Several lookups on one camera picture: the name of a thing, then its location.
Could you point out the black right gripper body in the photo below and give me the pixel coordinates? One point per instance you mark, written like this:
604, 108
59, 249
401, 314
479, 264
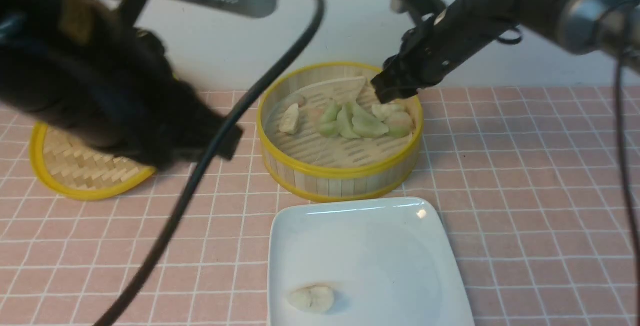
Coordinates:
431, 50

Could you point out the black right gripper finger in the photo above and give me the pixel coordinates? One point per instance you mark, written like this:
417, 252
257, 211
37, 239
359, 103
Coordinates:
393, 84

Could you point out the white dumpling front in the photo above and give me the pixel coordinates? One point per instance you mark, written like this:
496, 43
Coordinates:
316, 299

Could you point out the white dumpling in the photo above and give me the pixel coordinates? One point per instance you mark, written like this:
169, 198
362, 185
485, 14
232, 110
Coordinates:
316, 299
289, 122

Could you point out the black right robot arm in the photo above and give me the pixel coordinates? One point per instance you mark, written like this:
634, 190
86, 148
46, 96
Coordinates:
576, 26

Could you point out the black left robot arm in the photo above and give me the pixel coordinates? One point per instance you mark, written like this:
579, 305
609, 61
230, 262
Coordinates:
83, 67

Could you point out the pale dumpling upper right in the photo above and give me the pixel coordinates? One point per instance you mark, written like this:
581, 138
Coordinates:
383, 111

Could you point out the pink green dumpling right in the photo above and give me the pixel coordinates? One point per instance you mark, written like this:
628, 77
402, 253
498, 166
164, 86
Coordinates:
400, 124

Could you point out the large green dumpling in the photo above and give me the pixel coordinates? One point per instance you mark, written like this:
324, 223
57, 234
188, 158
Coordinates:
365, 124

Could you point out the green dumpling centre left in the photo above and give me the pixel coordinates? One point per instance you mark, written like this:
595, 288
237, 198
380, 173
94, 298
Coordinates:
330, 112

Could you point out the yellow-rimmed bamboo steamer basket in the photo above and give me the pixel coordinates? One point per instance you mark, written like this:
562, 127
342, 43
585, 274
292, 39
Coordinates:
326, 169

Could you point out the white dumpling left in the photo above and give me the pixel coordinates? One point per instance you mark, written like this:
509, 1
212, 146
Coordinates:
289, 122

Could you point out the woven bamboo steamer lid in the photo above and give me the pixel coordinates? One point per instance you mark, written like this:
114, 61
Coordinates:
65, 165

